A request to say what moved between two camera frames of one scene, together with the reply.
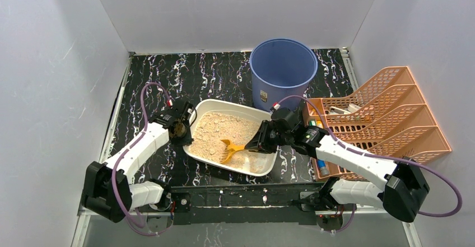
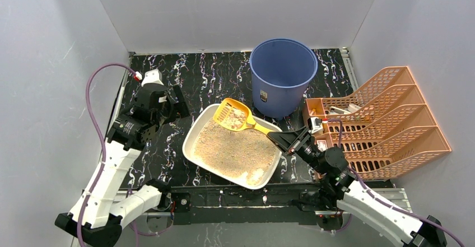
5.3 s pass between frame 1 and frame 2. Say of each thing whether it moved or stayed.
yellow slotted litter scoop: moved
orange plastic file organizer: stayed
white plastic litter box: moved
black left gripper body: moved
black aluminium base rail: stayed
